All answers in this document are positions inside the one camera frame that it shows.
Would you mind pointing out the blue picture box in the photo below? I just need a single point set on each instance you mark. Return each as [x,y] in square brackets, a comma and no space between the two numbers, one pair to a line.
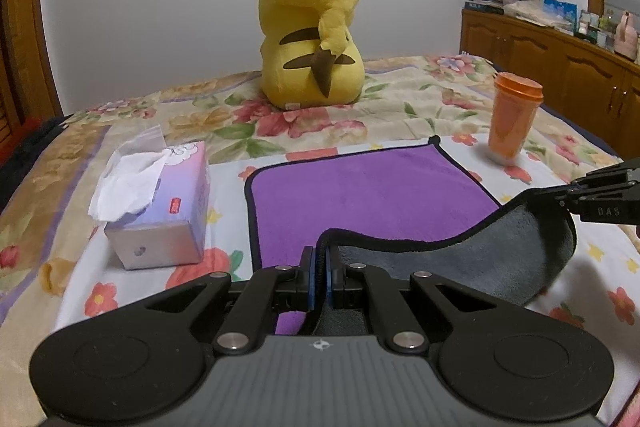
[560,13]

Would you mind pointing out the pink bottle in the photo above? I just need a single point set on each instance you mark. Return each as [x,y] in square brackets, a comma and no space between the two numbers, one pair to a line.
[626,34]

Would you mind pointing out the wooden door frame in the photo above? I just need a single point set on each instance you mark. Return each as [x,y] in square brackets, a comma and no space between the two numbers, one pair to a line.
[25,7]

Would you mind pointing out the orange plastic cup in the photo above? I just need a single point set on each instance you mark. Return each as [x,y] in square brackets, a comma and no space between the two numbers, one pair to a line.
[512,122]

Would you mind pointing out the wooden cabinet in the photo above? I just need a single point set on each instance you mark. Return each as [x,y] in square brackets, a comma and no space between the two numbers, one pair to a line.
[550,57]

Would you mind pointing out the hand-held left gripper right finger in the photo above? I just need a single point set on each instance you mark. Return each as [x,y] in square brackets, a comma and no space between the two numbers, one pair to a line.
[330,279]

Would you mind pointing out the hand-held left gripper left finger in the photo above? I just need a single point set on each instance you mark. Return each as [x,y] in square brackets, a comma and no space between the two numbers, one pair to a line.
[309,279]

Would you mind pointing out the small glass jar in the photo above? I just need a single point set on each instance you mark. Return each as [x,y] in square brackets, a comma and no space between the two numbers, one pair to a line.
[585,27]

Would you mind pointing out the purple tissue box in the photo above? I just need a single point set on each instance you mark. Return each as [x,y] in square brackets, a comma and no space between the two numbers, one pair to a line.
[170,217]

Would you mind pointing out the white folded cloth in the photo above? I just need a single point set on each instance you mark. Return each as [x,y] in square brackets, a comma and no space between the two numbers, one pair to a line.
[527,13]

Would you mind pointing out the yellow plush toy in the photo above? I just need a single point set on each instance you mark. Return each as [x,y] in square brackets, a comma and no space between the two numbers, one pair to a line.
[305,32]

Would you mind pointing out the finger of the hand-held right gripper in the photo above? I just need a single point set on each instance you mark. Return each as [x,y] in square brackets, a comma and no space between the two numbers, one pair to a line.
[607,176]
[572,198]

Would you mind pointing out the purple and grey towel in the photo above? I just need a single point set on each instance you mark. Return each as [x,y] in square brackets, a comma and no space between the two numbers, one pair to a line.
[370,192]

